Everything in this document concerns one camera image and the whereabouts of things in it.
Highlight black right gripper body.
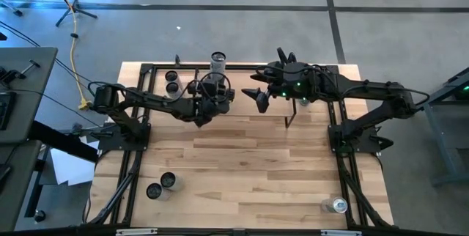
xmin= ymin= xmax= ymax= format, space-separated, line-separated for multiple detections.
xmin=252 ymin=62 xmax=320 ymax=102

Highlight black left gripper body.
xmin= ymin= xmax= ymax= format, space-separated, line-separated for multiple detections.
xmin=187 ymin=78 xmax=236 ymax=127

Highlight black desk beam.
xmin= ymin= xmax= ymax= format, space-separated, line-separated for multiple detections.
xmin=28 ymin=119 xmax=100 ymax=163

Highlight white paper sheets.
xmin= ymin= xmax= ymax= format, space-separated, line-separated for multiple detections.
xmin=49 ymin=135 xmax=100 ymax=188

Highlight grey metal cart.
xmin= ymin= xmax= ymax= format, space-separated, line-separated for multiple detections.
xmin=402 ymin=66 xmax=469 ymax=188

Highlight black tripod stand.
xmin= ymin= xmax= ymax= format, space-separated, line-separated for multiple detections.
xmin=40 ymin=0 xmax=99 ymax=28

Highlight black device with green light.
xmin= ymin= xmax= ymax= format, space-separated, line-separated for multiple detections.
xmin=452 ymin=80 xmax=469 ymax=101

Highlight grey desk top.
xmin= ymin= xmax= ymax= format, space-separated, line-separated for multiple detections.
xmin=0 ymin=140 xmax=42 ymax=232
xmin=0 ymin=47 xmax=59 ymax=145

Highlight black desk clamp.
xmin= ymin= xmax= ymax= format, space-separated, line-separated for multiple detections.
xmin=0 ymin=59 xmax=41 ymax=85

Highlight black keyboard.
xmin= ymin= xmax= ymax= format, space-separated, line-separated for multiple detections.
xmin=0 ymin=91 xmax=18 ymax=131

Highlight wooden shelf with black frame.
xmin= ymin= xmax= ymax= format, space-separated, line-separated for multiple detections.
xmin=188 ymin=67 xmax=298 ymax=130

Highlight black metal table frame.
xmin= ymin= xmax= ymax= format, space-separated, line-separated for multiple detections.
xmin=86 ymin=62 xmax=395 ymax=229

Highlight yellow power cable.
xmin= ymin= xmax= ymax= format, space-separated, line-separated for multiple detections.
xmin=69 ymin=7 xmax=93 ymax=111

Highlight silver metal bracket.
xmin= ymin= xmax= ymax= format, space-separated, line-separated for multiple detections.
xmin=320 ymin=229 xmax=363 ymax=236
xmin=115 ymin=228 xmax=158 ymax=236

